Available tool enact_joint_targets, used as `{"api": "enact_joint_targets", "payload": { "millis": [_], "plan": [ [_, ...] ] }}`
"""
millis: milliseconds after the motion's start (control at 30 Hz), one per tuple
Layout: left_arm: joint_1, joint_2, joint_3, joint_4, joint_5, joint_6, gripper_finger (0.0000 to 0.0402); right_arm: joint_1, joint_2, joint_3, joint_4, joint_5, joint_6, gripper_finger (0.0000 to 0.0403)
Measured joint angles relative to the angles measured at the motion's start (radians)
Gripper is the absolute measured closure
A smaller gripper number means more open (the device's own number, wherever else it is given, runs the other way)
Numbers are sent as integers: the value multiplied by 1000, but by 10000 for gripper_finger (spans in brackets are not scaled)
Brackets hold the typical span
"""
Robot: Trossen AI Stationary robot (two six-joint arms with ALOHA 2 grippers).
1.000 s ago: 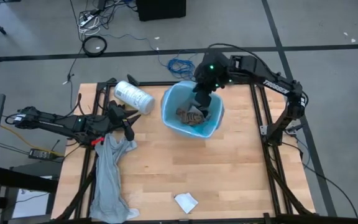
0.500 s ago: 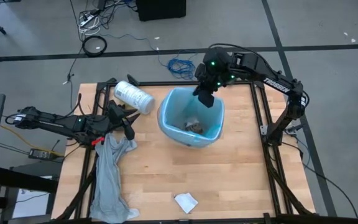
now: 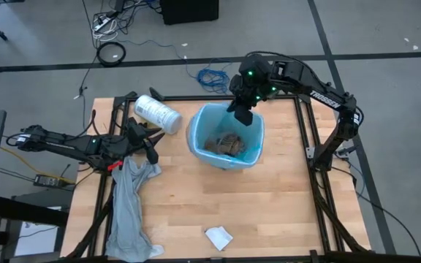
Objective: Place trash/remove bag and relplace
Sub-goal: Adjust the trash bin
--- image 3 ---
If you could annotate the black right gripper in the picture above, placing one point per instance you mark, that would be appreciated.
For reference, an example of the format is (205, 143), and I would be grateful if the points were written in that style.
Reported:
(249, 91)

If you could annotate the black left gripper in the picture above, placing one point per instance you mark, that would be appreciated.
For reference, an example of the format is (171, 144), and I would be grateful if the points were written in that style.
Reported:
(135, 139)

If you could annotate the blue plastic trash bag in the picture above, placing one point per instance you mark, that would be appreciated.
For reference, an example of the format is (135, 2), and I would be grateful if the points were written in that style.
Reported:
(203, 124)

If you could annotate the brown paper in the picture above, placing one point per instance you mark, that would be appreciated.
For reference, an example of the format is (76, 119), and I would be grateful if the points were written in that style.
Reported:
(225, 144)

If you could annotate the white plastic trash bin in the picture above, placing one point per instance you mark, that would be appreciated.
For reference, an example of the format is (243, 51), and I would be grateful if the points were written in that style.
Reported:
(225, 165)

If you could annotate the white napkin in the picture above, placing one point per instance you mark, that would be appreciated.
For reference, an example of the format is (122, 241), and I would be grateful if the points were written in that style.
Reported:
(219, 237)

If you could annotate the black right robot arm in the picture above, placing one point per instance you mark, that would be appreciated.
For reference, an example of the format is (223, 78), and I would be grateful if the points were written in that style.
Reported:
(327, 100)

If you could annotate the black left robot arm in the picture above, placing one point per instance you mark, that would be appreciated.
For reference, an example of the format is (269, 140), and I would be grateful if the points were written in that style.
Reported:
(68, 146)

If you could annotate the white wipes canister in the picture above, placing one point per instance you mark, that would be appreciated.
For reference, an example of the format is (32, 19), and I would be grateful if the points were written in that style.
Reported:
(157, 114)

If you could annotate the red tape tag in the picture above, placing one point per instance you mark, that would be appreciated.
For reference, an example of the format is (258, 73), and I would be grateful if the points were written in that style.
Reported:
(114, 166)

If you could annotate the black box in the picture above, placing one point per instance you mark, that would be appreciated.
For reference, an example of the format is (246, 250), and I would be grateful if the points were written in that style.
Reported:
(188, 11)

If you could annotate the black power adapter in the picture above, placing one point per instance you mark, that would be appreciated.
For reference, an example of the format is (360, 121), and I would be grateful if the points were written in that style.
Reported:
(48, 181)

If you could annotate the white power strip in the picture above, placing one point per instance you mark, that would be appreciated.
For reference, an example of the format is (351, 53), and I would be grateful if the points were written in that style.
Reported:
(102, 24)

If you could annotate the black stand beam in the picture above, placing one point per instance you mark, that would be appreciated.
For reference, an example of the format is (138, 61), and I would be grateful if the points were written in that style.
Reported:
(27, 212)

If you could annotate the black aluminium table frame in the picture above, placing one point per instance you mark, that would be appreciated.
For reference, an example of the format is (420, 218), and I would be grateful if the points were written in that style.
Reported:
(196, 98)

